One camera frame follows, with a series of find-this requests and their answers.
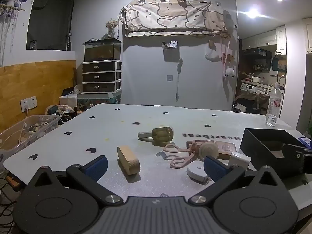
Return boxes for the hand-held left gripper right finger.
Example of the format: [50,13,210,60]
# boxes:
[189,155,287,205]

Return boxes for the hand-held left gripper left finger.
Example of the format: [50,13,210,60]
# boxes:
[28,155,123,206]

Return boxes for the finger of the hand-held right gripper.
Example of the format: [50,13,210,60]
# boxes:
[283,143,312,175]

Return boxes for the round clear plastic container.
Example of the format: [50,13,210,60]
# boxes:
[187,161,210,183]

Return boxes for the small white box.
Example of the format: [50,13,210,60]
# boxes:
[229,152,251,171]

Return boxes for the pink scissors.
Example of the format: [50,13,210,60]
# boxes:
[163,140,203,168]

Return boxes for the oval wooden block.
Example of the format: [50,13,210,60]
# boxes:
[117,145,141,176]

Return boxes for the black box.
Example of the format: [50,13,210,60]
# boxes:
[239,128,308,179]

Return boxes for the beige plastic handled tool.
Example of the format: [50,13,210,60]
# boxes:
[138,126,174,147]

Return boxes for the blue white tissue pack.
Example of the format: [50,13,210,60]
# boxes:
[299,136,312,149]

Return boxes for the round wooden disc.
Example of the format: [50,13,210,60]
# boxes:
[198,142,220,162]

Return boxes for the brown embossed flat box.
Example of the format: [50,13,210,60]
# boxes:
[218,141,237,161]

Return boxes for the clear water bottle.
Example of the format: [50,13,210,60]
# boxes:
[266,83,283,127]

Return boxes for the clear plastic storage bin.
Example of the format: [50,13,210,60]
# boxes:
[0,114,61,162]

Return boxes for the white drawer unit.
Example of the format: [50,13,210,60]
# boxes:
[82,60,122,93]

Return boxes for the white plastic bag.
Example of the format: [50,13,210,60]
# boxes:
[205,46,221,62]

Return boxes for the glass fish tank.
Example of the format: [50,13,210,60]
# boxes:
[84,38,121,62]

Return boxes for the white kitchen cabinet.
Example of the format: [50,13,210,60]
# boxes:
[242,26,287,54]

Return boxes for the dried flower bouquet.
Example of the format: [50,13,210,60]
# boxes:
[105,18,120,39]

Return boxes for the dark window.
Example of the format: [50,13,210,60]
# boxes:
[26,0,75,51]

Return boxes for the printed cartoon cloth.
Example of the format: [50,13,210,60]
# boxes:
[121,0,232,37]

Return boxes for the white wall socket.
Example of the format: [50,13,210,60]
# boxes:
[21,96,38,112]

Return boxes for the small wall holder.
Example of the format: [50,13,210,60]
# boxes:
[162,40,179,50]

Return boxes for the macrame wall hanging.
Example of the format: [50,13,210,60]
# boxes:
[0,0,26,65]

